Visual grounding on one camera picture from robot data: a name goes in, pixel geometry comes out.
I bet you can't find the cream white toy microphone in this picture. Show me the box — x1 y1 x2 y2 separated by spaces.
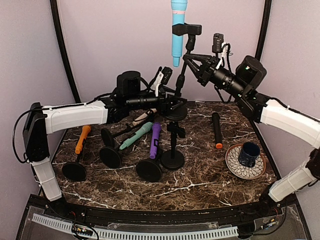
132 108 157 126

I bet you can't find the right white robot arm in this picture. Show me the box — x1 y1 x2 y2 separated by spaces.
183 53 320 217

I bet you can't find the fallen stand holding orange microphone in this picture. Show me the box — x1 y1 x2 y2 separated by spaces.
61 152 87 182

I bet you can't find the stand holding blue microphone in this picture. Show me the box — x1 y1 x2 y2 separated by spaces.
165 23 202 122

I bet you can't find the white slotted cable duct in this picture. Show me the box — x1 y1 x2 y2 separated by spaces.
31 213 239 240

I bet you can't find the black microphone orange ring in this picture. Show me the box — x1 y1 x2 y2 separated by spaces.
211 112 224 150

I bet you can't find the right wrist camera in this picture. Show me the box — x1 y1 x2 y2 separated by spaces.
212 33 232 72

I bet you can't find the patterned ceramic saucer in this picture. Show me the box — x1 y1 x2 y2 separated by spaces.
225 144 267 180

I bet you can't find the fallen stand holding green microphone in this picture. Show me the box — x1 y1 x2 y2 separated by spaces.
99 146 122 169

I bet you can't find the mint green toy microphone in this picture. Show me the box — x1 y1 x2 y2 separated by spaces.
119 122 153 150

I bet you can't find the orange toy microphone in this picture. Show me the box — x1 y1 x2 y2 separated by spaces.
75 125 91 155

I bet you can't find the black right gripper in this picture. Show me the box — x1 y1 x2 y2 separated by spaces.
183 52 248 100

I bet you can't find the black microphone stand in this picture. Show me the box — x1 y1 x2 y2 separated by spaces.
160 121 186 171

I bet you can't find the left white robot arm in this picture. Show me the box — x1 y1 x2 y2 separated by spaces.
20 68 186 218

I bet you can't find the purple toy microphone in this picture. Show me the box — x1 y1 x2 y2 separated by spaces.
149 122 162 160

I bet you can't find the stand holding purple microphone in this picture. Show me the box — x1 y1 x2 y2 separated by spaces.
135 150 163 183

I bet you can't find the light blue toy microphone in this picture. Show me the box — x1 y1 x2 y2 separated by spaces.
171 0 188 68

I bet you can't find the dark blue ceramic cup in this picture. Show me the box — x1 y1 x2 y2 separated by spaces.
238 141 261 168

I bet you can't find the left black frame post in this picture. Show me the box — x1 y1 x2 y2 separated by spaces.
49 0 81 103

